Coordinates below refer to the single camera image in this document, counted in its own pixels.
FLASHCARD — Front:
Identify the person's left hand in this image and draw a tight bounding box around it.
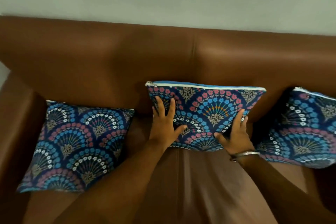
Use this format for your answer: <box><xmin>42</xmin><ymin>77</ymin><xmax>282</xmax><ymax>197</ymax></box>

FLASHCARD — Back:
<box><xmin>149</xmin><ymin>96</ymin><xmax>188</xmax><ymax>148</ymax></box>

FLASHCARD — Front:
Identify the person's right hand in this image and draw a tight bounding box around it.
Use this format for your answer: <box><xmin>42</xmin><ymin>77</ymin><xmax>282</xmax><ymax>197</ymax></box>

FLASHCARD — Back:
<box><xmin>214</xmin><ymin>109</ymin><xmax>256</xmax><ymax>156</ymax></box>

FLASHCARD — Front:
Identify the blue floral patterned cushion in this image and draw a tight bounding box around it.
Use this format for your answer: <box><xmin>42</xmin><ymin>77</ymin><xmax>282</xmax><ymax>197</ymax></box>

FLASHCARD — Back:
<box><xmin>16</xmin><ymin>100</ymin><xmax>135</xmax><ymax>193</ymax></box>
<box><xmin>145</xmin><ymin>81</ymin><xmax>267</xmax><ymax>152</ymax></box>
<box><xmin>256</xmin><ymin>87</ymin><xmax>336</xmax><ymax>169</ymax></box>

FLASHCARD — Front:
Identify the person's right forearm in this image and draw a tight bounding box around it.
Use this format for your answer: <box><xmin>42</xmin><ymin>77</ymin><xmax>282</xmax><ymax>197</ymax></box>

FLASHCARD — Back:
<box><xmin>236</xmin><ymin>153</ymin><xmax>336</xmax><ymax>224</ymax></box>

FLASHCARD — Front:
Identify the person's left forearm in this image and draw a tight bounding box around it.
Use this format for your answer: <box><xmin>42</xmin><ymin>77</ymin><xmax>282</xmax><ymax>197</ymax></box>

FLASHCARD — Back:
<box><xmin>54</xmin><ymin>138</ymin><xmax>170</xmax><ymax>224</ymax></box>

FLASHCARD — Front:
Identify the silver bangle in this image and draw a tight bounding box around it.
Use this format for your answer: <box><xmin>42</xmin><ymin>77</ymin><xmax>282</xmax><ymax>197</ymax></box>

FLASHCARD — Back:
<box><xmin>230</xmin><ymin>151</ymin><xmax>261</xmax><ymax>162</ymax></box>

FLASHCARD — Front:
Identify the brown leather sofa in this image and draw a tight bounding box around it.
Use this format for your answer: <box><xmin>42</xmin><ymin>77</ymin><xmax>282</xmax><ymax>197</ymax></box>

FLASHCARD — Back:
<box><xmin>0</xmin><ymin>16</ymin><xmax>336</xmax><ymax>224</ymax></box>

